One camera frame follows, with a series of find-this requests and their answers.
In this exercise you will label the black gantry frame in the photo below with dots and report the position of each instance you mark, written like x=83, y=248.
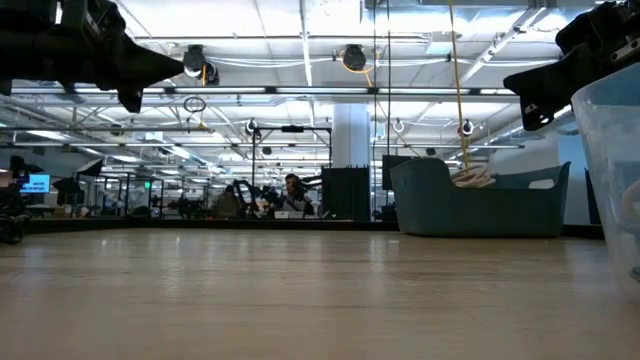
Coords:
x=292, y=128

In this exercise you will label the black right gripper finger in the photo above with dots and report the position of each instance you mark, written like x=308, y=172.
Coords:
x=537, y=112
x=540, y=70

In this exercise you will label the person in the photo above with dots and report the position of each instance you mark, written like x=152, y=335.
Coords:
x=227, y=204
x=296, y=197

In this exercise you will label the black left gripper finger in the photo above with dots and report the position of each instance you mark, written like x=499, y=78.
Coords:
x=132, y=92
x=145, y=52

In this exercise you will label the black cabinet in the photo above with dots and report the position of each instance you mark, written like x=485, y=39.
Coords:
x=345, y=195

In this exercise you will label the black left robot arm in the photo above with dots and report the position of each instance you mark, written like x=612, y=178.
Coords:
x=25, y=50

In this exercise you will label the black aluminium table frame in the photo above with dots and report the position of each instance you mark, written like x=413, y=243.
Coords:
x=200, y=223

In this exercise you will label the teal plastic bin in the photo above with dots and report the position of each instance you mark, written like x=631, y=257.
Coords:
x=450, y=210

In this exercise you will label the small blue lit monitor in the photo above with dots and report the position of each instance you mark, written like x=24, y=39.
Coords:
x=35, y=183

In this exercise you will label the clear plastic container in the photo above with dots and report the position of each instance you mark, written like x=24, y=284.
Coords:
x=610, y=165

